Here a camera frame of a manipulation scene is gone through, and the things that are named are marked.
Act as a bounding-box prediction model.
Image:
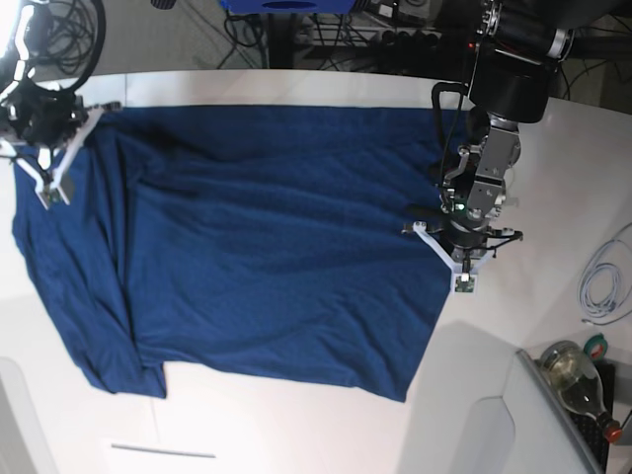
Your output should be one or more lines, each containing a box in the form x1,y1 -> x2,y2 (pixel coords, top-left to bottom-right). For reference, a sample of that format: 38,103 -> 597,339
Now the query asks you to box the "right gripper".
1,87 -> 87,149

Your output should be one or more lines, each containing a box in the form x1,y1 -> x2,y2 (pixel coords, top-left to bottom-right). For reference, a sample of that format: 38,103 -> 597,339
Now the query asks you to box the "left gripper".
406,203 -> 523,262

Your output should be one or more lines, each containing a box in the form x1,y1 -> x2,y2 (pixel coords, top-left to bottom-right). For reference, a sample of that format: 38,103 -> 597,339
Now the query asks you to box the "blue t-shirt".
12,106 -> 450,402

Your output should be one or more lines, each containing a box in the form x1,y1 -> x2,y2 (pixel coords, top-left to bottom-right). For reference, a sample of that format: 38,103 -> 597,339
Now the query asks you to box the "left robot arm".
410,1 -> 574,267

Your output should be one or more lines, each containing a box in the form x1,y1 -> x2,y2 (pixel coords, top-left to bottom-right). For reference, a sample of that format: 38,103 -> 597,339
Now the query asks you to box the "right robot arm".
1,1 -> 107,149

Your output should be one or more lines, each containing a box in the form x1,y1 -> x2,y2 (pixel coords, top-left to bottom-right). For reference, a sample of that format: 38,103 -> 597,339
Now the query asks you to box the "black power strip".
378,30 -> 469,51

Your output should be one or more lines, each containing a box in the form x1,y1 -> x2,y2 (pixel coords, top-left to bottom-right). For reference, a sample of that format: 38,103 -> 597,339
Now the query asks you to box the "clear plastic bottle red cap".
539,341 -> 623,443

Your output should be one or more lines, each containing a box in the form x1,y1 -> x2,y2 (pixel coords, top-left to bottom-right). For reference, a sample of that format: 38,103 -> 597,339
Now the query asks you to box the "green tape roll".
583,333 -> 608,361

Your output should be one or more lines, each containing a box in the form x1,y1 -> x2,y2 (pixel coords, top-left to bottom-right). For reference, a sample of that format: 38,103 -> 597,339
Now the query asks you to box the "blue box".
220,0 -> 356,15

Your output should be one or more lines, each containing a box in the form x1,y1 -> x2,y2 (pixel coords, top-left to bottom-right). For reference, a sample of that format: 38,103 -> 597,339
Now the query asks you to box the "black tray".
568,361 -> 616,472

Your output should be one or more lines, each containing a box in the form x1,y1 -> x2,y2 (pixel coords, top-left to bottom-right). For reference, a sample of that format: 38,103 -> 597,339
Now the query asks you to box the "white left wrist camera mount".
401,221 -> 492,294

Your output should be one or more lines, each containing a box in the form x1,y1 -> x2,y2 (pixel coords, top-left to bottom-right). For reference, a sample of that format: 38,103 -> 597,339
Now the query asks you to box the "black coiled cable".
29,0 -> 108,75

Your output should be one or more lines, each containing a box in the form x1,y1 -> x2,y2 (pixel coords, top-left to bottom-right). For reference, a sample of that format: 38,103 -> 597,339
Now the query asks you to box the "white coiled cable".
578,235 -> 632,327

